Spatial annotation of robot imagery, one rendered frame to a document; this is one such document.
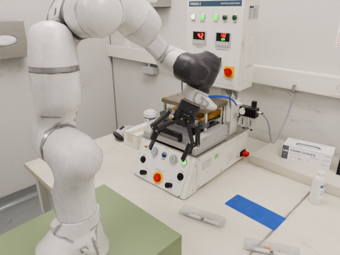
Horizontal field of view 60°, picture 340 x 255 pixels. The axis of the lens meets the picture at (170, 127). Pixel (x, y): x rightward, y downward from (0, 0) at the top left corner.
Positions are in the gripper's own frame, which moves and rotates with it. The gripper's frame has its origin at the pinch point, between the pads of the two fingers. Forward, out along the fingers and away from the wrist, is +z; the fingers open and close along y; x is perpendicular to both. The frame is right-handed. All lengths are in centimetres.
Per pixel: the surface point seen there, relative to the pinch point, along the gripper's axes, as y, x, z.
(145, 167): -3.9, -29.8, 19.9
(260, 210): -45.9, 4.4, 8.3
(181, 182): -16.3, -11.9, 14.3
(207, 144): -21.4, -16.9, -4.3
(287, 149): -67, -25, -16
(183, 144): -11.3, -16.9, -0.7
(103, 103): 15, -187, 32
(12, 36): 93, -131, 0
